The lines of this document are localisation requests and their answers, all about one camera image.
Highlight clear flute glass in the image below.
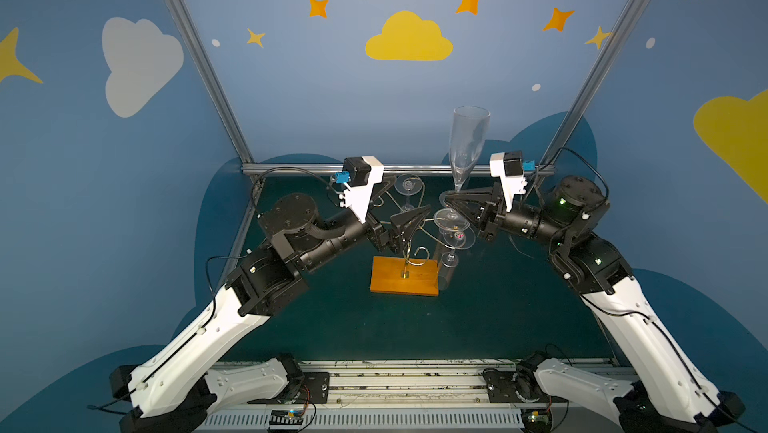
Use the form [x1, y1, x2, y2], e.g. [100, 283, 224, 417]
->
[433, 228, 476, 291]
[395, 174, 424, 211]
[433, 106, 491, 232]

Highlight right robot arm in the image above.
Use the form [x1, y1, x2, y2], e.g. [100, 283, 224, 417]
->
[446, 175, 745, 432]

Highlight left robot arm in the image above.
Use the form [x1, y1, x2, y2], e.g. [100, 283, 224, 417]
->
[110, 193, 431, 432]

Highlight orange wooden rack base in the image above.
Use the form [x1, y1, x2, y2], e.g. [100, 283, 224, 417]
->
[369, 256, 439, 297]

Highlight left green circuit board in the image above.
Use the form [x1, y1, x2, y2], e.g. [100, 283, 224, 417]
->
[268, 410, 304, 429]

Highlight green circuit board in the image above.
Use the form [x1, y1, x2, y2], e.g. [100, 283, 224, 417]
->
[268, 410, 304, 429]
[521, 410, 552, 433]

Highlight right green circuit board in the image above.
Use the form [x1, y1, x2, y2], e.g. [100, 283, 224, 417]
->
[521, 410, 552, 433]

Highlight gold wire glass rack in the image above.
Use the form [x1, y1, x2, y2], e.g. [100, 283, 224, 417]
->
[395, 184, 441, 265]

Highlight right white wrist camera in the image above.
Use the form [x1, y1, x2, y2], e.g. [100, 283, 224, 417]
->
[489, 150, 536, 212]

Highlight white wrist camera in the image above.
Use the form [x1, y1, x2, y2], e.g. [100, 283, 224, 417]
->
[333, 155, 384, 224]
[489, 150, 536, 212]

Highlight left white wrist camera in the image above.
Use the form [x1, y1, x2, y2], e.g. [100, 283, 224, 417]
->
[333, 155, 384, 224]

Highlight aluminium frame right post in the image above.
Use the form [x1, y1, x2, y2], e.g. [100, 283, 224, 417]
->
[541, 0, 652, 164]

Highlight aluminium frame post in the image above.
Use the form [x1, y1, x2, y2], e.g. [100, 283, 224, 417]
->
[541, 0, 652, 164]
[164, 0, 256, 184]

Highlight aluminium mounting rail base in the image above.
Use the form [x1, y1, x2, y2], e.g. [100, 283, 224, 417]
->
[161, 358, 661, 433]

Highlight aluminium frame left post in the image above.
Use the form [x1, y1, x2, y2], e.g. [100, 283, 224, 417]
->
[164, 0, 256, 184]

